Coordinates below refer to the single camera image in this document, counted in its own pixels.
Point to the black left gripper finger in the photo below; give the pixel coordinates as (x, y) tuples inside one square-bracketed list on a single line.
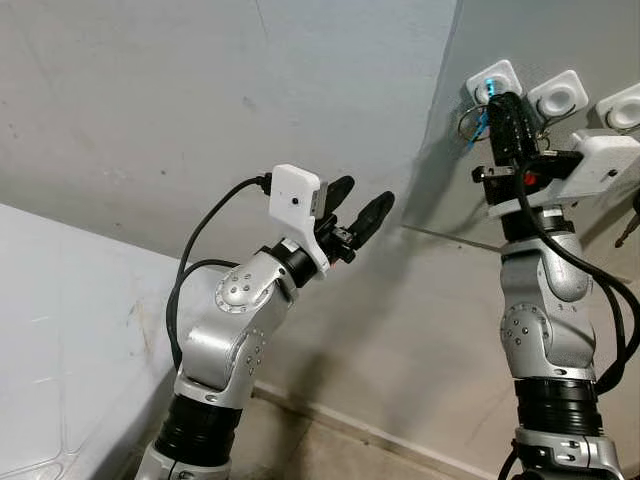
[(374, 212), (340, 190)]

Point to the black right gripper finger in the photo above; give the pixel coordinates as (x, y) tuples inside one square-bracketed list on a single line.
[(525, 125), (500, 125)]

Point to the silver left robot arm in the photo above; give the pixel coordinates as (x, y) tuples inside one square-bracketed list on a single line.
[(235, 320)]

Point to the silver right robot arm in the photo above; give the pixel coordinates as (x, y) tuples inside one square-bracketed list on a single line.
[(540, 330)]

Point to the black headed car key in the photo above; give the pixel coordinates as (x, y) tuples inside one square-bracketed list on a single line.
[(630, 225)]

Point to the white folding table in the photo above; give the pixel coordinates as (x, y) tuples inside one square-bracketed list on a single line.
[(70, 330)]

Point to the white square wall hook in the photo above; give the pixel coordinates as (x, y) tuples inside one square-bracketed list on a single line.
[(500, 76), (622, 108), (558, 95)]

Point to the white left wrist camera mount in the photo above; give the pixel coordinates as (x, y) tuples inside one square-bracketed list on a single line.
[(295, 195)]

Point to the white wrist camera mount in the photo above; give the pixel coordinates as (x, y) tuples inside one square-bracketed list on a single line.
[(605, 160), (295, 195)]

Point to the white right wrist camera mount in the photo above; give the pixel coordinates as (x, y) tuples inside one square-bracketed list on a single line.
[(605, 160)]

